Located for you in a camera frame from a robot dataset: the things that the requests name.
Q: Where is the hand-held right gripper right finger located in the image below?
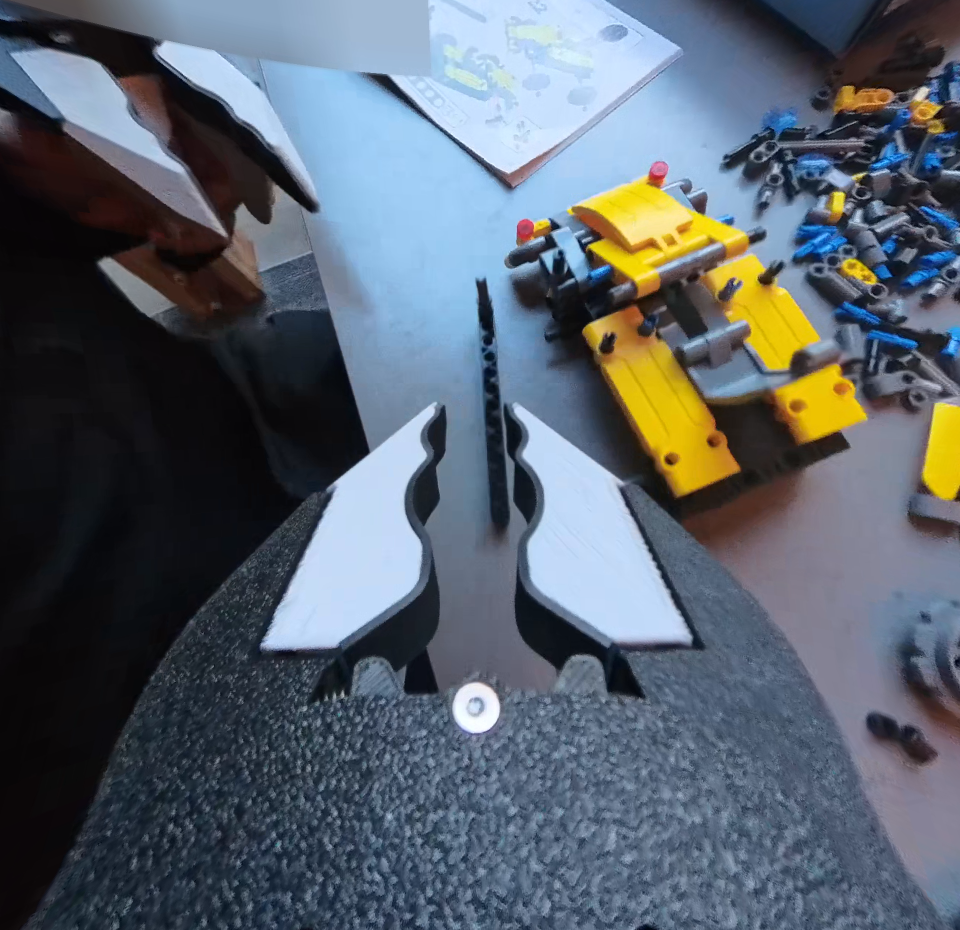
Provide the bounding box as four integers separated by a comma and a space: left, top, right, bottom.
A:
507, 402, 696, 684

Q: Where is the yellow toy vehicle model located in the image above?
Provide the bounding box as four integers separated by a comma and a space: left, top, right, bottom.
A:
504, 161, 870, 515

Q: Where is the wooden furniture block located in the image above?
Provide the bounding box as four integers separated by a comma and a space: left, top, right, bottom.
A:
112, 228, 265, 324

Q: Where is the small black connector piece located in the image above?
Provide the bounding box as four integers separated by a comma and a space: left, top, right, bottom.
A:
866, 711, 939, 765

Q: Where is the long black holed beam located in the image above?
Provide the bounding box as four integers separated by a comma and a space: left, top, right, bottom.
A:
474, 277, 513, 532

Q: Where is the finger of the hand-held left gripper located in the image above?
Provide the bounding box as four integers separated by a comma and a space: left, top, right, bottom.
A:
123, 41, 322, 226
0, 45, 230, 271

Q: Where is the yellow curved panel piece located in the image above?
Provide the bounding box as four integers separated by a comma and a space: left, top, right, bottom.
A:
918, 401, 960, 502

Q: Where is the blue cardboard kit box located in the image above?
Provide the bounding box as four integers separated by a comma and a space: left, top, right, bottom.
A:
720, 0, 924, 57

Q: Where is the black toy tyre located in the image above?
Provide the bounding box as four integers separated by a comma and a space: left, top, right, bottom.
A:
892, 592, 960, 721

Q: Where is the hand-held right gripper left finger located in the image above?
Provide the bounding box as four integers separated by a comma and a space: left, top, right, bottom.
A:
259, 402, 449, 684

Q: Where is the grey desk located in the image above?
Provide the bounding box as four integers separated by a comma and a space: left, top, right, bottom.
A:
258, 0, 960, 916

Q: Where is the pile of small building pieces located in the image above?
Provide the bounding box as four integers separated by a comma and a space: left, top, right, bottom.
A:
723, 37, 960, 414

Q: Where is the person's dark clothing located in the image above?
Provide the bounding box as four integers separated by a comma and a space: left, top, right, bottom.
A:
0, 180, 369, 930

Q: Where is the white instruction booklet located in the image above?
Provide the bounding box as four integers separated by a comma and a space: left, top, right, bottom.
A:
386, 0, 684, 189

